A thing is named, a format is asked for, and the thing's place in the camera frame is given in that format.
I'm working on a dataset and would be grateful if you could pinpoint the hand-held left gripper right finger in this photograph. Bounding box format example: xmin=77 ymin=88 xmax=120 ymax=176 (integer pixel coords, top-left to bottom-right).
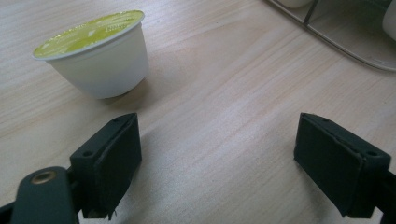
xmin=293 ymin=112 xmax=391 ymax=218

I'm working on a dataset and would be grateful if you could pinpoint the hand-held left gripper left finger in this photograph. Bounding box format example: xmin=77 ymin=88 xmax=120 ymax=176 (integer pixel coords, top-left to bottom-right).
xmin=69 ymin=112 xmax=143 ymax=220

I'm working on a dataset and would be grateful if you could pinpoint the green lid white coffee capsule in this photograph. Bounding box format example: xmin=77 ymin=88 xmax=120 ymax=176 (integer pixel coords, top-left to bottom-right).
xmin=32 ymin=9 xmax=150 ymax=100

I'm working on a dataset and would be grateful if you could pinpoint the clear storage box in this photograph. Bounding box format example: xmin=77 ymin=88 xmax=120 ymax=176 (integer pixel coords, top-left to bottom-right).
xmin=264 ymin=0 xmax=396 ymax=73

